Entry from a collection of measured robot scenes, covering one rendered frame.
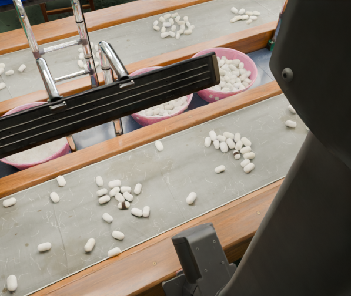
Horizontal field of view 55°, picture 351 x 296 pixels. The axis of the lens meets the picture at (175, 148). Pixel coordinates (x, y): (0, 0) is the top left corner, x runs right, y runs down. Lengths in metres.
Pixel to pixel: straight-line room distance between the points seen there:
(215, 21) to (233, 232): 1.03
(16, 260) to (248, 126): 0.80
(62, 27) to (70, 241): 0.97
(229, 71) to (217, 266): 1.04
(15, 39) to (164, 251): 1.10
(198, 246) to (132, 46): 1.17
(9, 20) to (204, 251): 3.05
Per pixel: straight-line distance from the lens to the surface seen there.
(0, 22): 3.32
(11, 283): 0.95
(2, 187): 1.09
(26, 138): 0.75
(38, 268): 0.96
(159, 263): 0.88
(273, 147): 1.14
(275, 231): 0.18
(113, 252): 0.91
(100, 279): 0.89
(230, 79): 1.33
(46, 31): 1.60
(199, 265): 0.41
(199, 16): 1.67
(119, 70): 0.76
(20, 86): 1.40
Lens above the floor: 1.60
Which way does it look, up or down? 53 degrees down
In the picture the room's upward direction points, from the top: 1 degrees clockwise
